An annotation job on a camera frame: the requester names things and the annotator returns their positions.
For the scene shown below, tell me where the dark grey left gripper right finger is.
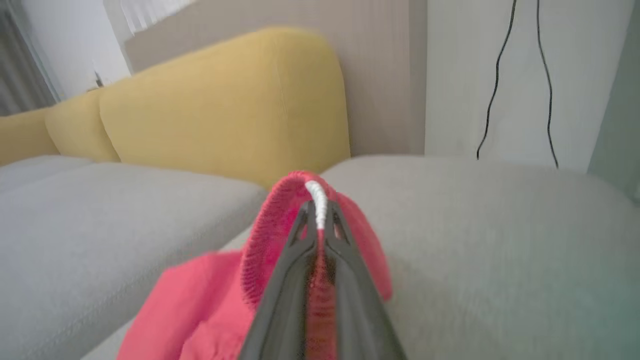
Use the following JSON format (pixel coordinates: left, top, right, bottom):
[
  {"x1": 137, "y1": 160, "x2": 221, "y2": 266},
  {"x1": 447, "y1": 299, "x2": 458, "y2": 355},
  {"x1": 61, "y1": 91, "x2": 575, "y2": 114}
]
[{"x1": 324, "y1": 201, "x2": 407, "y2": 360}]

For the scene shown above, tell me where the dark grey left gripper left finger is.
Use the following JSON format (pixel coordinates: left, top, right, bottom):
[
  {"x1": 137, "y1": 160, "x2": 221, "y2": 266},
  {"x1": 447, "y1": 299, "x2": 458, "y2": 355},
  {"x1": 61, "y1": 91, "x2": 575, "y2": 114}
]
[{"x1": 239, "y1": 201, "x2": 320, "y2": 360}]

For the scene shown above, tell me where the red basketball jersey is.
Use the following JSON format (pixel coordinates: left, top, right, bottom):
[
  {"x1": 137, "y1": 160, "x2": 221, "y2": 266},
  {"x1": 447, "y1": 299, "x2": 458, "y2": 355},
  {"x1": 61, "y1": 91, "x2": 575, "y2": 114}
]
[{"x1": 116, "y1": 170, "x2": 393, "y2": 360}]

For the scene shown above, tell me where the large grey sofa seat cushion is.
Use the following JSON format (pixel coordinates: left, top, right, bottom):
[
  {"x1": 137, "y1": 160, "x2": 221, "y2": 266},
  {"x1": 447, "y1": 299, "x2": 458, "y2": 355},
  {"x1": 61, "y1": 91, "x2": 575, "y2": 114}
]
[{"x1": 80, "y1": 154, "x2": 640, "y2": 360}]

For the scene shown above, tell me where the small grey sofa seat cushion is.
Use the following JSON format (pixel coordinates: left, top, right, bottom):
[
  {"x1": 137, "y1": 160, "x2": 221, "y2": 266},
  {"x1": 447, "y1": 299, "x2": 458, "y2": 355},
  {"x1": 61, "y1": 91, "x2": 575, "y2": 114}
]
[
  {"x1": 0, "y1": 154, "x2": 96, "y2": 195},
  {"x1": 0, "y1": 161, "x2": 268, "y2": 360}
]

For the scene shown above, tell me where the wide yellow sofa back cushion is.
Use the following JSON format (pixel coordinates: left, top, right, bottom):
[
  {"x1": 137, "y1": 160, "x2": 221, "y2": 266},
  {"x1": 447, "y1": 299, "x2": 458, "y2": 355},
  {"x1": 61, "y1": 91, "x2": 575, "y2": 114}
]
[{"x1": 98, "y1": 27, "x2": 352, "y2": 190}]

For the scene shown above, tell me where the narrow yellow sofa back cushion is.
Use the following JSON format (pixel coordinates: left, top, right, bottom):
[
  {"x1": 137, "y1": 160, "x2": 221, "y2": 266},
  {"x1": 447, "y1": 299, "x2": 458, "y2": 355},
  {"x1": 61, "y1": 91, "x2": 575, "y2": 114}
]
[
  {"x1": 0, "y1": 106, "x2": 60, "y2": 167},
  {"x1": 45, "y1": 89, "x2": 121, "y2": 163}
]

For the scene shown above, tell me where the white window blind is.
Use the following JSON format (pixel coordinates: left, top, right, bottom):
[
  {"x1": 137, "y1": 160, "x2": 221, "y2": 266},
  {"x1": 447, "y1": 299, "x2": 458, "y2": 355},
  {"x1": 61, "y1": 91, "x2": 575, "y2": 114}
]
[{"x1": 120, "y1": 0, "x2": 198, "y2": 36}]

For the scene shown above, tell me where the grey curtain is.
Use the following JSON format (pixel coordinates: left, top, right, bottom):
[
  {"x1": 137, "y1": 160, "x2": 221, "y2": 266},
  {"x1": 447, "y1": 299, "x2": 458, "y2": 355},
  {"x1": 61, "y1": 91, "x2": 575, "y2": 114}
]
[{"x1": 0, "y1": 0, "x2": 61, "y2": 117}]

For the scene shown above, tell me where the thin black hanging cable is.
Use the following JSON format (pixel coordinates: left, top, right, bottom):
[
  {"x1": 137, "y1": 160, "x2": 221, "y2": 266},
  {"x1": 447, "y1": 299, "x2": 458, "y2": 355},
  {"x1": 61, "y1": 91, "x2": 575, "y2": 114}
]
[
  {"x1": 537, "y1": 0, "x2": 560, "y2": 169},
  {"x1": 476, "y1": 0, "x2": 517, "y2": 161}
]

